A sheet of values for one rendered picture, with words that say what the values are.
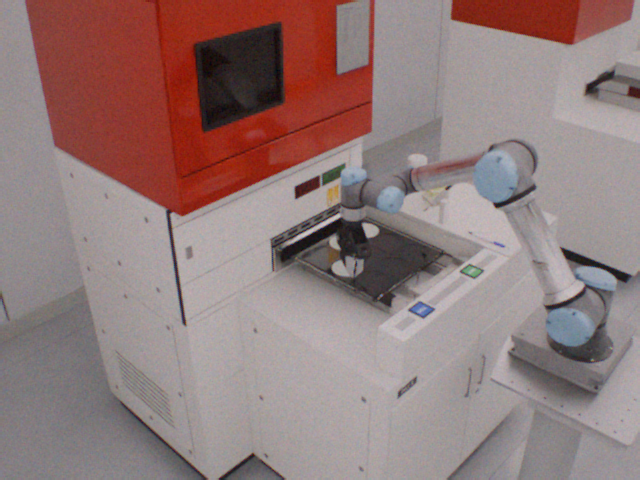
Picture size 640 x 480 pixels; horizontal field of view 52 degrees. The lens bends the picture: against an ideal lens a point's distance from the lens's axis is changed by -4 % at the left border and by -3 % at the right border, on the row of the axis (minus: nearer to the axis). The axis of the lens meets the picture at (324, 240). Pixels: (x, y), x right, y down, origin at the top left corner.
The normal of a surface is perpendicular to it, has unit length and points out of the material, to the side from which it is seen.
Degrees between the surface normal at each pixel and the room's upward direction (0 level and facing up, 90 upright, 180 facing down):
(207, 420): 90
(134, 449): 0
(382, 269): 0
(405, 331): 0
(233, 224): 90
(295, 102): 90
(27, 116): 90
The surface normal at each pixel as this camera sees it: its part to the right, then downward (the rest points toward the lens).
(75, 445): -0.01, -0.85
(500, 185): -0.65, 0.27
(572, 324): -0.53, 0.50
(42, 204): 0.73, 0.35
